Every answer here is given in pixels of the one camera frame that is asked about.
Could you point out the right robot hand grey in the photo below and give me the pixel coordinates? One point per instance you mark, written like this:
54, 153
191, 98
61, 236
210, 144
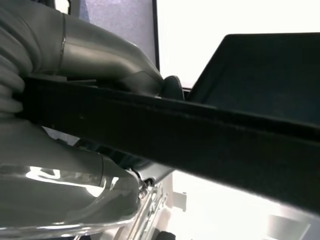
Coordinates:
87, 56

